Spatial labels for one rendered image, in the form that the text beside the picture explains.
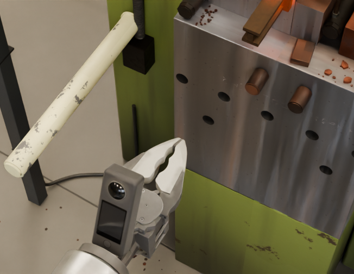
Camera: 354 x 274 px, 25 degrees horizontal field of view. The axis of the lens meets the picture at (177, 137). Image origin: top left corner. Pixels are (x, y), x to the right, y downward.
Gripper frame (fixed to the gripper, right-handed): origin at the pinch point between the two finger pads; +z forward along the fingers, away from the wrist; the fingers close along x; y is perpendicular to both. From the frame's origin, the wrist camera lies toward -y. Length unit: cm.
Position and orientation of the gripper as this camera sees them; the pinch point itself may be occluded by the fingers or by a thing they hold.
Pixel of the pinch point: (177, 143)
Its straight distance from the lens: 107.2
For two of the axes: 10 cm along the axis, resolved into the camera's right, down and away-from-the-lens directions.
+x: 8.7, 4.0, -2.8
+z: 4.9, -7.2, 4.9
